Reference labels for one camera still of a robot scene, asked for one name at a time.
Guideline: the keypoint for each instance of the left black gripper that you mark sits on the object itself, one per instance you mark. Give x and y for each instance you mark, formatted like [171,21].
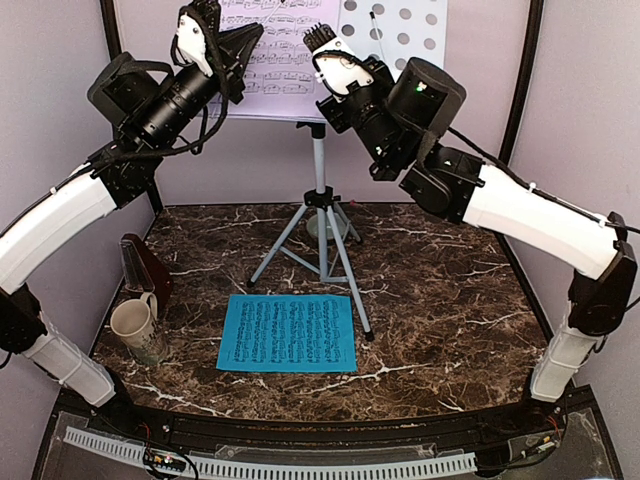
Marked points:
[224,46]

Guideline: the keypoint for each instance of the purple sheet music page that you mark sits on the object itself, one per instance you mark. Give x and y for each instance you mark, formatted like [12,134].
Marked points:
[280,82]

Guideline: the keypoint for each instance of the blue sheet music page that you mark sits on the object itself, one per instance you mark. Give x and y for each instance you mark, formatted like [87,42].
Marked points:
[288,334]

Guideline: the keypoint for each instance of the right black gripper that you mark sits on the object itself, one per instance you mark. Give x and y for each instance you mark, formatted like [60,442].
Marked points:
[331,113]

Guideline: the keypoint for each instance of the pale green round dish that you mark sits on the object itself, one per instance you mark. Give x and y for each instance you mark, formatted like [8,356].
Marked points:
[312,227]

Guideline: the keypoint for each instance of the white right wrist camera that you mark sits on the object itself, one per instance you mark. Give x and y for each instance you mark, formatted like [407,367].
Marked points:
[335,63]

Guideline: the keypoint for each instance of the cream ceramic mug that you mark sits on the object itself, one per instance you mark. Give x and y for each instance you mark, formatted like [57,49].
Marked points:
[134,321]

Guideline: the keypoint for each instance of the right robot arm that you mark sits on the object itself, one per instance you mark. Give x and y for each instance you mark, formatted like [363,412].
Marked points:
[401,120]

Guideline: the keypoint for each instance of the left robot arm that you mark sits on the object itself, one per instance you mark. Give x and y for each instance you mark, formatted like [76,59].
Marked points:
[110,179]

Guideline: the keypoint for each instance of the grey slotted cable duct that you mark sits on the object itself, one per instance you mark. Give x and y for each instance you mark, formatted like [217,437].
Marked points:
[195,466]

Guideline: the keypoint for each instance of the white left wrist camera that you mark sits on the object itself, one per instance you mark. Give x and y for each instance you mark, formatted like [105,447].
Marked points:
[191,44]

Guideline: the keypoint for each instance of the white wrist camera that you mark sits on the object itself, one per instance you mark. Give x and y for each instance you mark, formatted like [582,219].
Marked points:
[335,63]
[191,44]

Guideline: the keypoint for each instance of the brown wooden metronome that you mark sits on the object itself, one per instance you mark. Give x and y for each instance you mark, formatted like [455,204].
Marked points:
[143,271]

